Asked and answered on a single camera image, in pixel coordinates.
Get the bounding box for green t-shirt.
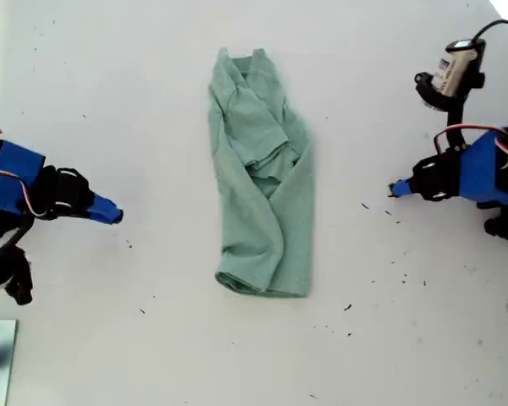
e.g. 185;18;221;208
207;47;318;299

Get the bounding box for red white arm wire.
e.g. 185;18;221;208
0;121;43;219
433;123;508;168

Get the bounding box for black camera cable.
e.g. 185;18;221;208
469;19;508;46
0;215;35;251

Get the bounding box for black camera stalk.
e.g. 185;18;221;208
414;71;486;149

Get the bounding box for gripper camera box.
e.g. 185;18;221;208
431;38;488;96
0;244;35;306

